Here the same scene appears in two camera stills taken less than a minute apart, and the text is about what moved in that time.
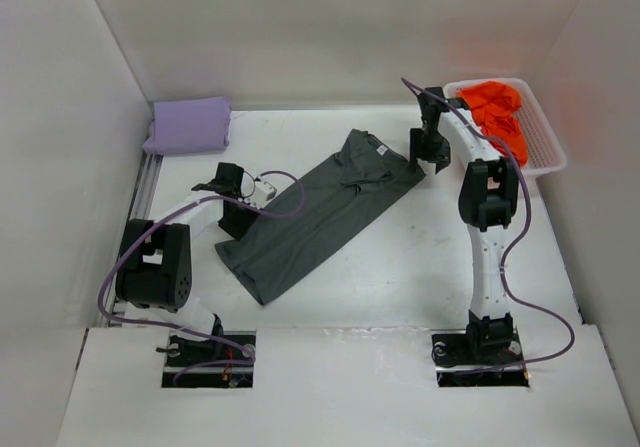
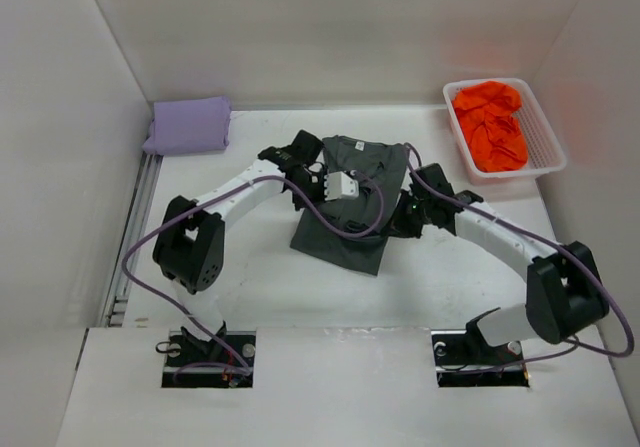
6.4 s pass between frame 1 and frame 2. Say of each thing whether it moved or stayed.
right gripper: moved
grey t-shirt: moved
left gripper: moved
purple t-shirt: stayed
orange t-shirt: stayed
